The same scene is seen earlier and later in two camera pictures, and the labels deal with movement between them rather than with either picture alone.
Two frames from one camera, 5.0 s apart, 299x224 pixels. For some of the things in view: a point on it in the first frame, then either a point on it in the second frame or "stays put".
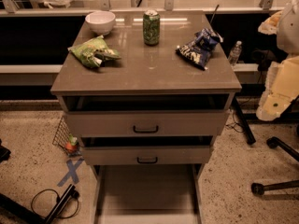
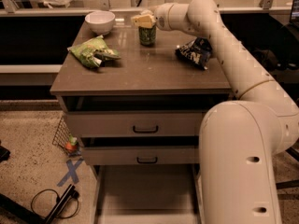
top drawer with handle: (147, 123) stays put
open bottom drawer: (148, 193) stays put
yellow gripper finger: (271, 105) to (147, 12)
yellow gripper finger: (269, 26) to (144, 20)
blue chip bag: (197, 52) stays put
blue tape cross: (72, 167) stays put
